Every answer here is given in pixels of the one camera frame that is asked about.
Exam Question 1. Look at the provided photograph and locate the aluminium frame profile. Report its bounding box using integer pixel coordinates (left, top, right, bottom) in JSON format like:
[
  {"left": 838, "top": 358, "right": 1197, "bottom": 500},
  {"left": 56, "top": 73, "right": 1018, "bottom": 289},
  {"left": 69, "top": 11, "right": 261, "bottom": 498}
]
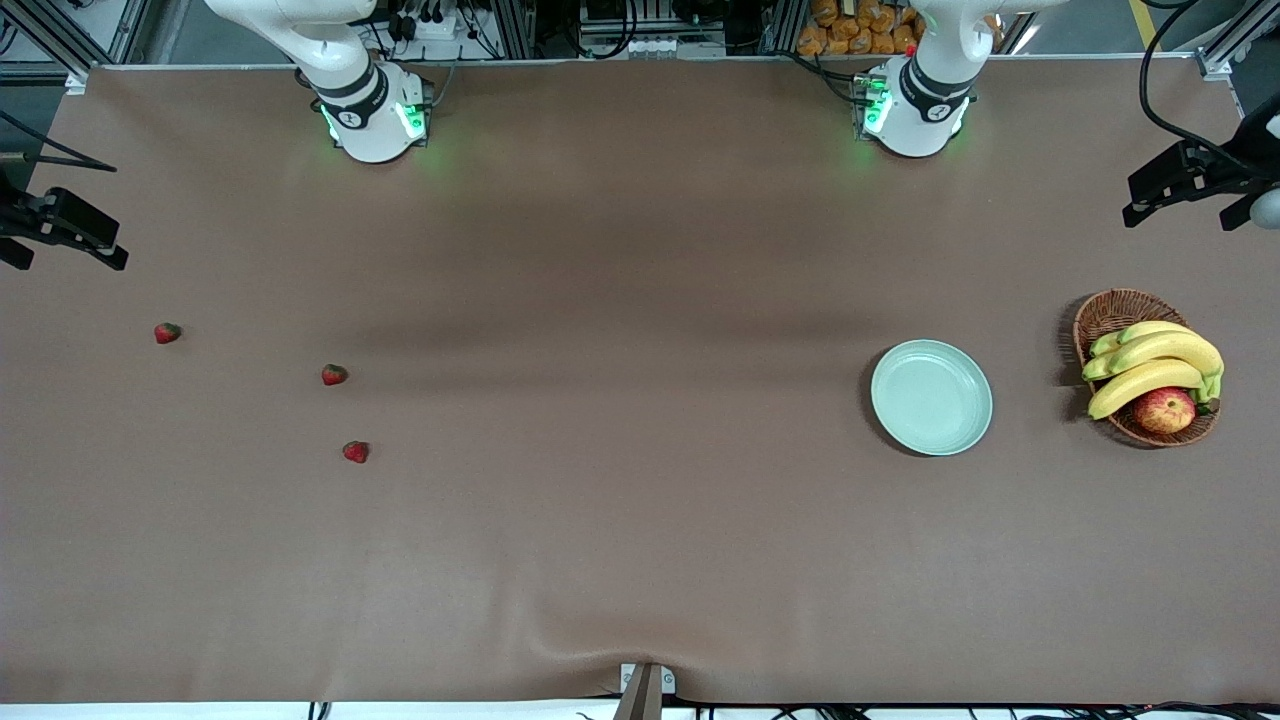
[
  {"left": 1195, "top": 0, "right": 1280, "bottom": 81},
  {"left": 8, "top": 0, "right": 93, "bottom": 93}
]

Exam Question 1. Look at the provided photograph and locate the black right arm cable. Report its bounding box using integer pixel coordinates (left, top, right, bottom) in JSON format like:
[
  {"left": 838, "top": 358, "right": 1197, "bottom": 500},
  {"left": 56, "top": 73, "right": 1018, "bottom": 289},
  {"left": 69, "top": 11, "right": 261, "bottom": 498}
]
[{"left": 0, "top": 108, "right": 119, "bottom": 173}]

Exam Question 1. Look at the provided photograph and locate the brown wicker basket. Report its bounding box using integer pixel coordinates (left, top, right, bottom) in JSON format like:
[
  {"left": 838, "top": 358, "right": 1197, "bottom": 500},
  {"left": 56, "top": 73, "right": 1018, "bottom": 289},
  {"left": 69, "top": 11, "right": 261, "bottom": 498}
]
[{"left": 1073, "top": 289, "right": 1222, "bottom": 448}]

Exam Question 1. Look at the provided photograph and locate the red apple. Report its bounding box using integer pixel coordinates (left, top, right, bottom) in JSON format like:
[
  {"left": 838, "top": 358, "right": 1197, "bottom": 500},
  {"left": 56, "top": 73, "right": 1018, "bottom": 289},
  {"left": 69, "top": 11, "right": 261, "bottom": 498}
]
[{"left": 1133, "top": 387, "right": 1198, "bottom": 436}]

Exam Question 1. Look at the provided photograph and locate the white power strip with plugs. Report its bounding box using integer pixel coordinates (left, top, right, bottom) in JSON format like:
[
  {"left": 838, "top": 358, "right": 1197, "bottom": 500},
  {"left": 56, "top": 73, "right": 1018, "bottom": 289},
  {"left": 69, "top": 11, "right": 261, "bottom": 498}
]
[{"left": 388, "top": 0, "right": 459, "bottom": 43}]

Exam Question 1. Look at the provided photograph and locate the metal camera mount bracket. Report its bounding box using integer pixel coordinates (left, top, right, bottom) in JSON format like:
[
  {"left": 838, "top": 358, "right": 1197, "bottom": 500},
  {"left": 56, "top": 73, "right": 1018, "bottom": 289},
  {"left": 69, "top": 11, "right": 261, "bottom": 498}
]
[{"left": 619, "top": 662, "right": 677, "bottom": 720}]

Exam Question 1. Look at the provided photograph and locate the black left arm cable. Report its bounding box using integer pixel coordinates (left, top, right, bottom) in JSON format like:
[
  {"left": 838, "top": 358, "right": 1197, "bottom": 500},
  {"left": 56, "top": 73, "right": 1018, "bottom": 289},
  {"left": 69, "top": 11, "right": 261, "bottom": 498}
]
[{"left": 1138, "top": 0, "right": 1246, "bottom": 156}]

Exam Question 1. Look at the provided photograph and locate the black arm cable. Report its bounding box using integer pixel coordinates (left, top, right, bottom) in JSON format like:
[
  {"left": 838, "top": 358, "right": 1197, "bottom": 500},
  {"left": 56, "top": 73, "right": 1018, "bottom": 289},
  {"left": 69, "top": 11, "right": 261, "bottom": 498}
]
[
  {"left": 0, "top": 108, "right": 119, "bottom": 173},
  {"left": 1138, "top": 0, "right": 1246, "bottom": 156}
]

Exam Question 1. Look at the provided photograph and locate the brown table cloth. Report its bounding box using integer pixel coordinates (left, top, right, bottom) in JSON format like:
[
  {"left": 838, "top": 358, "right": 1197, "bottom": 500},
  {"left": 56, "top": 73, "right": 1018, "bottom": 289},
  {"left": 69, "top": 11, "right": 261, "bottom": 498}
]
[{"left": 0, "top": 55, "right": 1280, "bottom": 706}]

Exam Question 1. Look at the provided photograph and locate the yellow banana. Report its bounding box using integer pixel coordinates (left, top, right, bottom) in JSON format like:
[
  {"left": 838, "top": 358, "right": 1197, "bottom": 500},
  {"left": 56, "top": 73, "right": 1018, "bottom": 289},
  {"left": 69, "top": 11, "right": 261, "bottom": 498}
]
[
  {"left": 1087, "top": 359, "right": 1207, "bottom": 422},
  {"left": 1089, "top": 320, "right": 1193, "bottom": 358},
  {"left": 1082, "top": 330, "right": 1225, "bottom": 382}
]

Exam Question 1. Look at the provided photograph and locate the pile of orange bread rolls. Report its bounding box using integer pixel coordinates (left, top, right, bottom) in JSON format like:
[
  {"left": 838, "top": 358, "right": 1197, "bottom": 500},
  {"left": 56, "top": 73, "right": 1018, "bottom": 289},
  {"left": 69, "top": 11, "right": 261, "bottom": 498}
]
[{"left": 796, "top": 0, "right": 927, "bottom": 57}]

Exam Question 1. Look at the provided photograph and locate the pale green round plate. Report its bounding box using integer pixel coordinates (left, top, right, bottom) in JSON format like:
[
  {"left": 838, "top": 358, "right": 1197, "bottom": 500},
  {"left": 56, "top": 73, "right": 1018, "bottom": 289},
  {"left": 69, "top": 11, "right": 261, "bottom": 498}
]
[{"left": 870, "top": 339, "right": 994, "bottom": 458}]

